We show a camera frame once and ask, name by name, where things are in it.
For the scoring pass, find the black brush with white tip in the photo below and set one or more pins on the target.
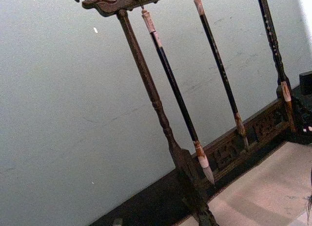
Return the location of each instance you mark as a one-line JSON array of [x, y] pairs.
[[170, 72]]

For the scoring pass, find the carved dark wooden brush rack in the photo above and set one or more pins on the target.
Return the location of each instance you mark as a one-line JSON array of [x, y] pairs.
[[136, 53]]

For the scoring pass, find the black brush with grey tip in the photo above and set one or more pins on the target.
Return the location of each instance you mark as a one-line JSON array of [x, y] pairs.
[[219, 58]]

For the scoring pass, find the black brush with brown ferrule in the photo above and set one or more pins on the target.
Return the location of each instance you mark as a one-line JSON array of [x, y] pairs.
[[285, 92]]

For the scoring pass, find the pale felt mat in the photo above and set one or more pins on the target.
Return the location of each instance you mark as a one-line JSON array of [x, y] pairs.
[[263, 187]]

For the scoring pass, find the black box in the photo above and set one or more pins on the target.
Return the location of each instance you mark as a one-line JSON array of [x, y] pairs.
[[306, 82]]

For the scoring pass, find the small white tag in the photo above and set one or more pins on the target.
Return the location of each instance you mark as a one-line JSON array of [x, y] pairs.
[[308, 129]]

